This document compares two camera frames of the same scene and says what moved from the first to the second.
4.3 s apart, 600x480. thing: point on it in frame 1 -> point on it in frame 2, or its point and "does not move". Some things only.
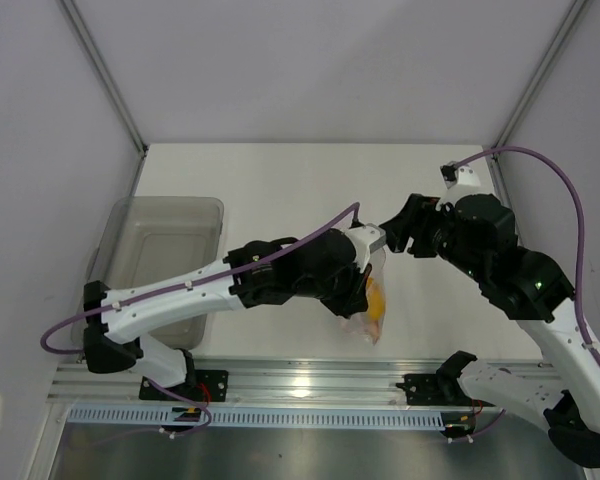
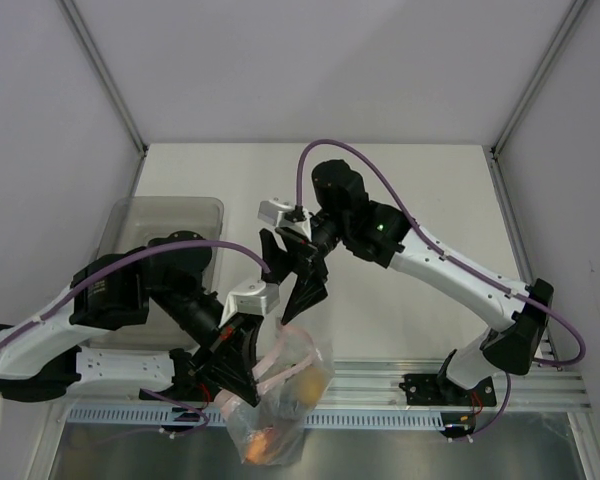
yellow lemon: [375, 300] -> [311, 383]
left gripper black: [355, 300] -> [232, 346]
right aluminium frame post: [575, 12] does not move
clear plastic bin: [151, 239] does not move
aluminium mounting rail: [255, 383] does not move
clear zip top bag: [370, 323] -> [293, 375]
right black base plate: [422, 389] does not move
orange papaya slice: [374, 330] -> [256, 452]
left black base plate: [211, 386] does not move
